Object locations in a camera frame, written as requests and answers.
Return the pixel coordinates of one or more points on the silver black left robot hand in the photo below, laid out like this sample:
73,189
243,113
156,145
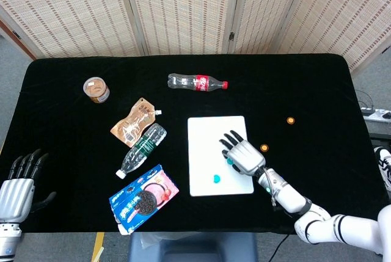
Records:
15,191

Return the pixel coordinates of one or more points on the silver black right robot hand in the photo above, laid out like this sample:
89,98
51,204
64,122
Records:
246,155

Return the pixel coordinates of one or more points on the teal disc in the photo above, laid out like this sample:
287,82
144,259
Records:
229,161
217,178

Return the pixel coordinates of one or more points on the orange disc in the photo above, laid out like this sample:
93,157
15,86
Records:
264,147
290,120

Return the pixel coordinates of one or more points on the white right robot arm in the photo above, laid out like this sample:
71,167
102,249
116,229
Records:
305,210

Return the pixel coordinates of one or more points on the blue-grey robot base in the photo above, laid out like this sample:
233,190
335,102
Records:
192,246

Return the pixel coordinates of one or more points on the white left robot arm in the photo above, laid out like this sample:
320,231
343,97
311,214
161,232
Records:
7,240

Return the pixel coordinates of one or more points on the white rectangular board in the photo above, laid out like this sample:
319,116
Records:
207,146

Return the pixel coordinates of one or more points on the black velvet tablecloth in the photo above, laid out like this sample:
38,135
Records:
76,140

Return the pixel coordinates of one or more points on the empty red-label cola bottle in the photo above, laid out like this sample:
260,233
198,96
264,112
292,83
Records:
186,81

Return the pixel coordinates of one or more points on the clear green-label water bottle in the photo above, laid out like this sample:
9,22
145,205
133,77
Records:
143,149

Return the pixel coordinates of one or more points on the blue pink Oreo box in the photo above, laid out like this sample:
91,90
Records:
143,201

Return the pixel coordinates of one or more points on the brown spouted drink pouch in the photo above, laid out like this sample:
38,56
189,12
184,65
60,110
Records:
134,121

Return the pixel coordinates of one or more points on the metal screen hinge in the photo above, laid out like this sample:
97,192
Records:
231,36

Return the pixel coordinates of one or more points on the clear plastic snack jar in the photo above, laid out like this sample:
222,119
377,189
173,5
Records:
97,89

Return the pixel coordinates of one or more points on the white power strip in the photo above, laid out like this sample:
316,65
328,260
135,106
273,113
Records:
377,114

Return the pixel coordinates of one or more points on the white sneaker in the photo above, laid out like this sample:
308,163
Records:
385,164

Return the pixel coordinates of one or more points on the woven bamboo folding screen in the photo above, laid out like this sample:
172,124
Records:
183,8

